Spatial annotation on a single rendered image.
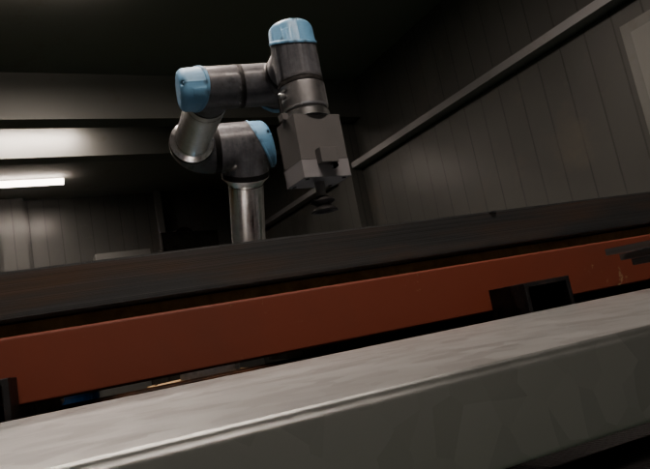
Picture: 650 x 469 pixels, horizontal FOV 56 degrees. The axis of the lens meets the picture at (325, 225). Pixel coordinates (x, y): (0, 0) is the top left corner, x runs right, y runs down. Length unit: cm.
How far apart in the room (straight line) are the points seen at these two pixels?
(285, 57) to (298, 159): 17
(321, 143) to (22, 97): 470
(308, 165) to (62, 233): 841
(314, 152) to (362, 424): 80
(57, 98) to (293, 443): 543
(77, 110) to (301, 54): 461
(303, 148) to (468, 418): 78
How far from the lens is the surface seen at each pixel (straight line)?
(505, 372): 20
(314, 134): 96
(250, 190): 148
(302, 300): 51
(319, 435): 17
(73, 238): 927
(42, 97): 556
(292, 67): 100
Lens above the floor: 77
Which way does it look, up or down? 9 degrees up
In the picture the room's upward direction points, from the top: 11 degrees counter-clockwise
